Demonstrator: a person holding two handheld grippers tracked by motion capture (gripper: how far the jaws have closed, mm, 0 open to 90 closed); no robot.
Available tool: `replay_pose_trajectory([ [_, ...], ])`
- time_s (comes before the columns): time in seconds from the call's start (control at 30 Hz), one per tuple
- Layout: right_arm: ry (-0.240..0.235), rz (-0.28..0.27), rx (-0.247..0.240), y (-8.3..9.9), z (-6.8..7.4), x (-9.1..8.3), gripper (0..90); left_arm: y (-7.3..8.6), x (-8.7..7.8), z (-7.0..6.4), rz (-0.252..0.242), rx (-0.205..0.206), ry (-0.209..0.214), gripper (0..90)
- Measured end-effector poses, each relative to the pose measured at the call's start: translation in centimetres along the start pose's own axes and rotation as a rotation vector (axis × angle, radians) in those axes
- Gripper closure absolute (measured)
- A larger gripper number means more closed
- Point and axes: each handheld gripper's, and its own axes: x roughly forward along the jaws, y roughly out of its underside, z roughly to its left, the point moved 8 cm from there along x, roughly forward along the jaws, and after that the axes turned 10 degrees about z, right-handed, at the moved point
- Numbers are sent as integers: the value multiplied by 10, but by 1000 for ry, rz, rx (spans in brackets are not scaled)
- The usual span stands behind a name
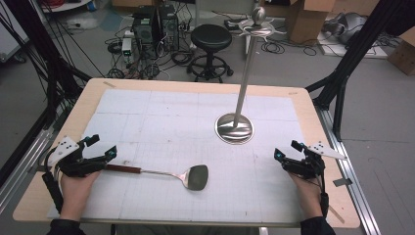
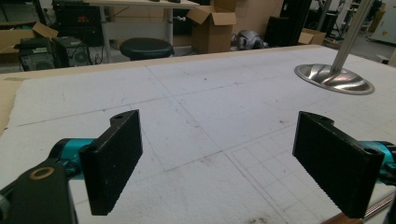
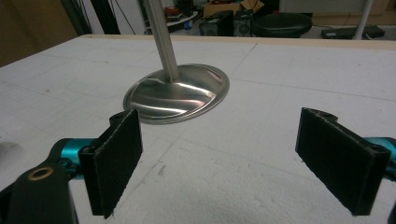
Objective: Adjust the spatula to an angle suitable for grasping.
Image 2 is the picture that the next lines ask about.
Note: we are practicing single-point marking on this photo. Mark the black round stool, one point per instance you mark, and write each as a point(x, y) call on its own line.
point(146, 48)

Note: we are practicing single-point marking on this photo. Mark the grey helmet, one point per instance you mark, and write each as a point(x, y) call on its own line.
point(250, 39)

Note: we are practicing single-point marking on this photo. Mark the black box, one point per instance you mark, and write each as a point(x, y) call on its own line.
point(280, 31)

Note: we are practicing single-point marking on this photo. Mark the metal rod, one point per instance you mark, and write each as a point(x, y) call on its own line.
point(378, 205)

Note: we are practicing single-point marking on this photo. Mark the small cardboard box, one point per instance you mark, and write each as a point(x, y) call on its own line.
point(313, 37)

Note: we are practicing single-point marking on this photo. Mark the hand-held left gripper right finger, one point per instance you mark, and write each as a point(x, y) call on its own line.
point(336, 161)

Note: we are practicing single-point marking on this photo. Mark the white cabinet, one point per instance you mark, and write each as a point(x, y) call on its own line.
point(386, 25)

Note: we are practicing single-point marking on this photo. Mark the white desk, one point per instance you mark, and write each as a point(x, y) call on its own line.
point(168, 21)

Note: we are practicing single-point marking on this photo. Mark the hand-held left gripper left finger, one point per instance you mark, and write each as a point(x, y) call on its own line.
point(112, 161)

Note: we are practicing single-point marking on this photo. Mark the black equipment rack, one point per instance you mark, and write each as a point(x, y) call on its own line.
point(77, 21)

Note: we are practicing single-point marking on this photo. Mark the large cardboard box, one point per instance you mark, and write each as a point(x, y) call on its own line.
point(258, 15)

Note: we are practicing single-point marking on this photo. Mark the flat open cardboard box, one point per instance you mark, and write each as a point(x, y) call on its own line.
point(12, 37)

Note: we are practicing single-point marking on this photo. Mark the metal stand with round base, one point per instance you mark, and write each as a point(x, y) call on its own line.
point(336, 79)

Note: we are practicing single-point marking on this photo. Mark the black computer case with fan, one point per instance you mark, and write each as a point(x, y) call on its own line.
point(73, 51)

